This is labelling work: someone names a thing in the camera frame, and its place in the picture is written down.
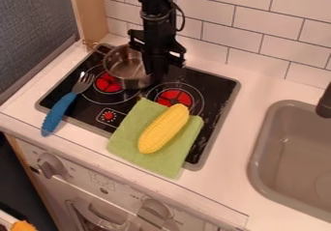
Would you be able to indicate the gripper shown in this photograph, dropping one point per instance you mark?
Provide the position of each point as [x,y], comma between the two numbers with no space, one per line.
[157,44]

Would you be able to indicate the silver pot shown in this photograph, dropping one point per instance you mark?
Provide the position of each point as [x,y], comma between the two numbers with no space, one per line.
[123,65]

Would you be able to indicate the wooden board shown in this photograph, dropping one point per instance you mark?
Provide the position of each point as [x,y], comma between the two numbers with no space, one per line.
[91,14]

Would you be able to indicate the toy stove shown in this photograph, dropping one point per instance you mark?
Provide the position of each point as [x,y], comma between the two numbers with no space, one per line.
[211,93]

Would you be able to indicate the yellow toy corn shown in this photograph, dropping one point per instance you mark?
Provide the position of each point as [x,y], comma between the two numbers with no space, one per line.
[163,128]

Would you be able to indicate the green cloth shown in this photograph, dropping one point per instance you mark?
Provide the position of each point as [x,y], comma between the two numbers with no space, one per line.
[125,138]

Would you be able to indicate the toy sink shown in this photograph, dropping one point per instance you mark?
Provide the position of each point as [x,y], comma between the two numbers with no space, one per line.
[293,157]

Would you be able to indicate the yellow toy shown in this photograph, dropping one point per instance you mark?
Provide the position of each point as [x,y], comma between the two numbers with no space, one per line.
[22,226]

